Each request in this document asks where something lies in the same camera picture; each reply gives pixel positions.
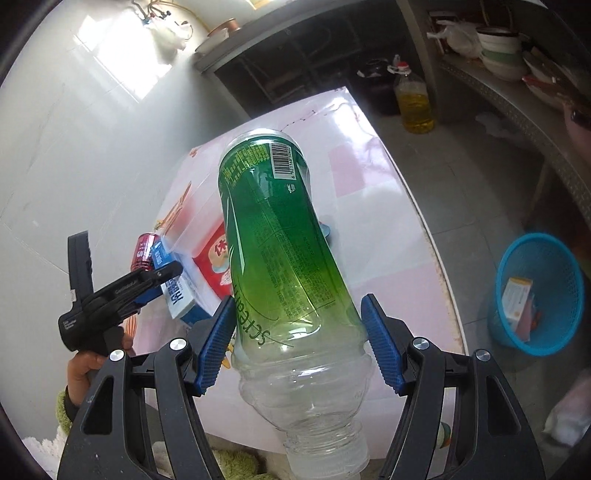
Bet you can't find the small orange white box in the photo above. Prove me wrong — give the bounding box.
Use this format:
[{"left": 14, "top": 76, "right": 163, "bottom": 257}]
[{"left": 501, "top": 277, "right": 534, "bottom": 326}]

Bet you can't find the concrete kitchen counter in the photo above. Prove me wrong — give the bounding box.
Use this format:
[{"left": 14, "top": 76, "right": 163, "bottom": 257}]
[{"left": 194, "top": 0, "right": 591, "bottom": 259}]

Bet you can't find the red snack bag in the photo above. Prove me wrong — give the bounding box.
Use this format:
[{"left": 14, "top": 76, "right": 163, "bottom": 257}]
[{"left": 193, "top": 226, "right": 238, "bottom": 298}]

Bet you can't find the black jar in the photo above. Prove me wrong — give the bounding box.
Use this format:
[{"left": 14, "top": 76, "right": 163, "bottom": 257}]
[{"left": 358, "top": 58, "right": 398, "bottom": 116}]

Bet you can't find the crumpled white floor bag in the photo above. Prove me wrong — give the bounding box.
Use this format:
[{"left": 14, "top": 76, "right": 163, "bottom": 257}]
[{"left": 542, "top": 378, "right": 591, "bottom": 446}]

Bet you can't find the person's left hand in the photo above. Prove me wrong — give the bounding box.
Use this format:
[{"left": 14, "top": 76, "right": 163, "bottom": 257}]
[{"left": 67, "top": 329, "right": 136, "bottom": 398}]

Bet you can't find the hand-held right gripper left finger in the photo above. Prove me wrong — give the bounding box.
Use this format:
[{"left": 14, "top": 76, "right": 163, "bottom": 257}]
[{"left": 56, "top": 295, "right": 237, "bottom": 480}]

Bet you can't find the clear plastic container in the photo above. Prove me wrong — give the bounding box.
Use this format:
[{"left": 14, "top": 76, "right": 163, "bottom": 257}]
[{"left": 159, "top": 182, "right": 232, "bottom": 305}]

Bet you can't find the pink bowl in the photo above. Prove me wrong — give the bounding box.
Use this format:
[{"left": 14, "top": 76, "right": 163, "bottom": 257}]
[{"left": 205, "top": 18, "right": 239, "bottom": 38}]

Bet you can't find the green fluffy garment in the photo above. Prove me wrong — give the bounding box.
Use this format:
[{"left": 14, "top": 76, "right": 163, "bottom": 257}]
[{"left": 152, "top": 443, "right": 278, "bottom": 480}]

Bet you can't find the cooking oil bottle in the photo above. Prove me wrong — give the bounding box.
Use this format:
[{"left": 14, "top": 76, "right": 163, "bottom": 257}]
[{"left": 394, "top": 54, "right": 435, "bottom": 134}]

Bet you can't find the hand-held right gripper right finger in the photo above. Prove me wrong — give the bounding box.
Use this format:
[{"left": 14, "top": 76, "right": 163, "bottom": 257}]
[{"left": 360, "top": 293, "right": 541, "bottom": 480}]

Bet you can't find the white hanging plastic bag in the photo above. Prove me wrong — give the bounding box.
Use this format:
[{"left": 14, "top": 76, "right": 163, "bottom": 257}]
[{"left": 150, "top": 16, "right": 192, "bottom": 51}]

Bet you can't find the blue plastic basket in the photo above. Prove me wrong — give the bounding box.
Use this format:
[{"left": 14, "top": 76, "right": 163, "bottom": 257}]
[{"left": 488, "top": 232, "right": 586, "bottom": 356}]

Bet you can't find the blue white toothpaste box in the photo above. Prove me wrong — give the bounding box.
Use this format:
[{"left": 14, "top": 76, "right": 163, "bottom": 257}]
[{"left": 150, "top": 237, "right": 220, "bottom": 326}]

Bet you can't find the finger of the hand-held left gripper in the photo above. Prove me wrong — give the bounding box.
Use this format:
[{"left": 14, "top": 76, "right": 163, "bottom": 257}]
[{"left": 92, "top": 262, "right": 184, "bottom": 320}]

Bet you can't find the person's left forearm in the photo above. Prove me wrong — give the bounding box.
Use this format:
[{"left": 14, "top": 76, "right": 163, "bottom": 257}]
[{"left": 55, "top": 390, "right": 95, "bottom": 437}]

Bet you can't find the red drink can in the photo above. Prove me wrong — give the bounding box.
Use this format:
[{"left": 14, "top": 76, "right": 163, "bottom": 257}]
[{"left": 130, "top": 233, "right": 162, "bottom": 273}]

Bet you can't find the green clear plastic bottle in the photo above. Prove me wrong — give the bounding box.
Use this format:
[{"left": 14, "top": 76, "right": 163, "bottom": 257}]
[{"left": 218, "top": 130, "right": 372, "bottom": 478}]

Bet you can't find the stack of white bowls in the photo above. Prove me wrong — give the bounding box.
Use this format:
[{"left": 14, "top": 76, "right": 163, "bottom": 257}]
[{"left": 475, "top": 27, "right": 532, "bottom": 83}]

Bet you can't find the stack of plates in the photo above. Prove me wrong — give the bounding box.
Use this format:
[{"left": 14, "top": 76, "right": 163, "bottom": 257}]
[{"left": 522, "top": 48, "right": 578, "bottom": 104}]

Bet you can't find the white fluffy blanket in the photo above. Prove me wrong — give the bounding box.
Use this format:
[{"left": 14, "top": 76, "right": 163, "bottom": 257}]
[{"left": 21, "top": 434, "right": 63, "bottom": 480}]

